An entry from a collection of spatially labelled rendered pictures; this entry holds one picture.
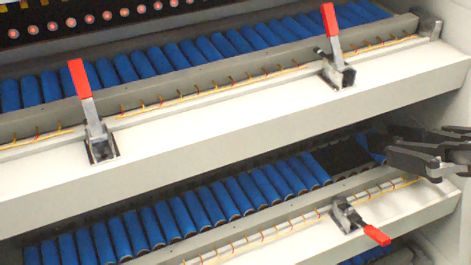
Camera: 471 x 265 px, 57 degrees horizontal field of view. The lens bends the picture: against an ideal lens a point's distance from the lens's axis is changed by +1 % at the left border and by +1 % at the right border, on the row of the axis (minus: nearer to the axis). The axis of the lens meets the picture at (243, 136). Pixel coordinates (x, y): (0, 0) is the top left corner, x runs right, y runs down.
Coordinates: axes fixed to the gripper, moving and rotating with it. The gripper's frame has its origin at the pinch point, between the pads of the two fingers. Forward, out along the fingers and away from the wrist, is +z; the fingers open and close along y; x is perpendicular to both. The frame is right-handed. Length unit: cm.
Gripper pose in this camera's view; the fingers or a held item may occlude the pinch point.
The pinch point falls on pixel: (394, 141)
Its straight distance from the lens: 64.8
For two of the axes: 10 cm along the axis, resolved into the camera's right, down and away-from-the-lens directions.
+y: -9.1, 2.8, -3.1
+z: -3.6, -1.1, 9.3
